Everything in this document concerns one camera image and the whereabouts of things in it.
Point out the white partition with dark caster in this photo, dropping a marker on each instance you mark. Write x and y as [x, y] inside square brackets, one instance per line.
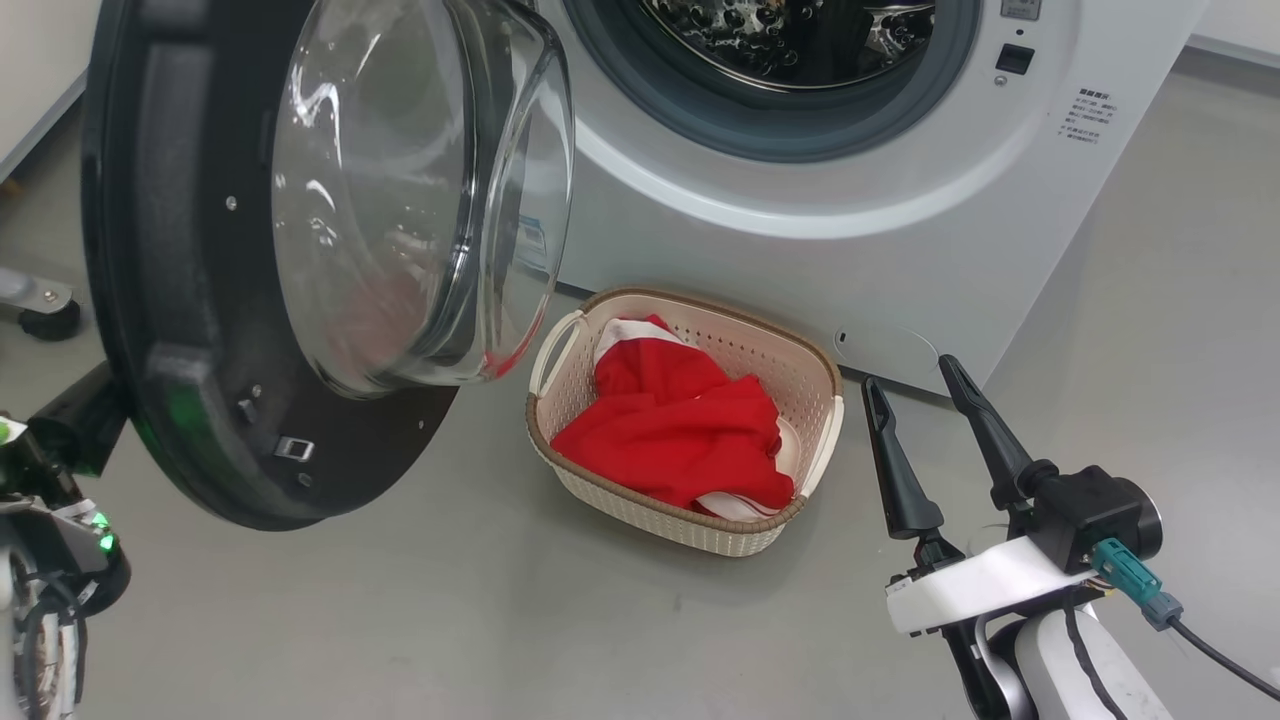
[30, 60]

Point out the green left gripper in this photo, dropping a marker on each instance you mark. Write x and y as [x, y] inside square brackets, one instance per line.
[10, 430]

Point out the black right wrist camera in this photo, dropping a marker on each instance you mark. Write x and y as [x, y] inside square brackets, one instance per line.
[1090, 510]

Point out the cream perforated laundry basket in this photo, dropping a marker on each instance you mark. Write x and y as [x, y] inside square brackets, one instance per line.
[740, 340]

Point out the black glass washing machine door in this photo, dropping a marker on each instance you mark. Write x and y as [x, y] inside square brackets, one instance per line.
[180, 250]

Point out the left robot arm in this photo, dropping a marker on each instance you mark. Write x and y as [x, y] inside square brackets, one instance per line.
[50, 540]

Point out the red garment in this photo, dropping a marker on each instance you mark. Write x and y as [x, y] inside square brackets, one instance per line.
[680, 430]

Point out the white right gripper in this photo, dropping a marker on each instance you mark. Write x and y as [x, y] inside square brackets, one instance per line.
[980, 585]

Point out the blue energy label sticker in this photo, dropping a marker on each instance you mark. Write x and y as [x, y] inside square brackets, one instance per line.
[533, 245]

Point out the white washing machine body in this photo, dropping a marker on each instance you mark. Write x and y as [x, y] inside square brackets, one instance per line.
[850, 260]

